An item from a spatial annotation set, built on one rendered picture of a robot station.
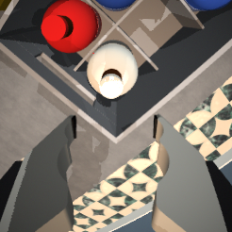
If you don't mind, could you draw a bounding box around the blue bottle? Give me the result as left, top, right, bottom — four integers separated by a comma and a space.
184, 0, 232, 11
95, 0, 136, 11

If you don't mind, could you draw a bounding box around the grey plastic crate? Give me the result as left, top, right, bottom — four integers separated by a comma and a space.
0, 0, 232, 143

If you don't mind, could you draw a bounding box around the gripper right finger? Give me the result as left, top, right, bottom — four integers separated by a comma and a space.
151, 114, 232, 232

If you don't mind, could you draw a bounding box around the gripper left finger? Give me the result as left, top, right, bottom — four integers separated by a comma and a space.
0, 115, 76, 232

